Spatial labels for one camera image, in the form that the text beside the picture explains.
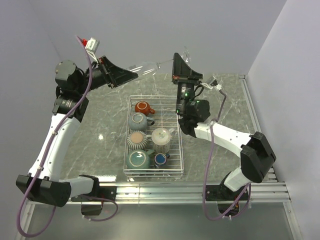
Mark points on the pale blue ceramic mug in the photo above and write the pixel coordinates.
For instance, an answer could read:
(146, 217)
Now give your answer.
(140, 122)

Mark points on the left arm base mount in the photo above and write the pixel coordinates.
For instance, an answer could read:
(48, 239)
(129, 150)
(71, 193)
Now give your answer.
(92, 204)

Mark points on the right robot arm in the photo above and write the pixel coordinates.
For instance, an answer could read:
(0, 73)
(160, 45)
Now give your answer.
(194, 118)

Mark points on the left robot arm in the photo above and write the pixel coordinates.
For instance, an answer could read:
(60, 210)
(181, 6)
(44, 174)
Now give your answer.
(43, 183)

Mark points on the white wire dish rack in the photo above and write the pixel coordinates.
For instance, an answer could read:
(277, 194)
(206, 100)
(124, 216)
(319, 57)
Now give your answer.
(164, 117)

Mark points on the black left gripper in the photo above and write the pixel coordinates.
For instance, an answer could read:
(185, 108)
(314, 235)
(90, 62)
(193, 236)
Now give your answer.
(117, 76)

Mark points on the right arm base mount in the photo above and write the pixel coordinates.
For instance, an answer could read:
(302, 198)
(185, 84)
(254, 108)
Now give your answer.
(240, 200)

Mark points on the floral white ceramic mug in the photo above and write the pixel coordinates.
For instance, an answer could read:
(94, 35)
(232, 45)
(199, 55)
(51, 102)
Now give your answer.
(161, 139)

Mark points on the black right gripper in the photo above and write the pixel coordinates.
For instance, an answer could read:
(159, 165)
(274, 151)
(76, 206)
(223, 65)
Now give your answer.
(180, 69)

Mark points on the small dark blue mug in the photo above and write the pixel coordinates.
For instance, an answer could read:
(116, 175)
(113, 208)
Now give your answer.
(161, 160)

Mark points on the teal glazed ceramic mug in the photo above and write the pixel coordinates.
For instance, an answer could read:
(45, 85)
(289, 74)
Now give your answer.
(139, 159)

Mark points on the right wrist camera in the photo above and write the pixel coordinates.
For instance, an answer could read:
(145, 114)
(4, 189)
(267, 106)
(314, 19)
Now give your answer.
(212, 83)

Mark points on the orange ceramic mug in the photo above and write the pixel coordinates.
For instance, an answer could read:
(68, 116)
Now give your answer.
(144, 107)

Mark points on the ribbed striped ceramic cup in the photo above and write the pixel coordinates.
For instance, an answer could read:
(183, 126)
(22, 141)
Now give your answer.
(138, 140)

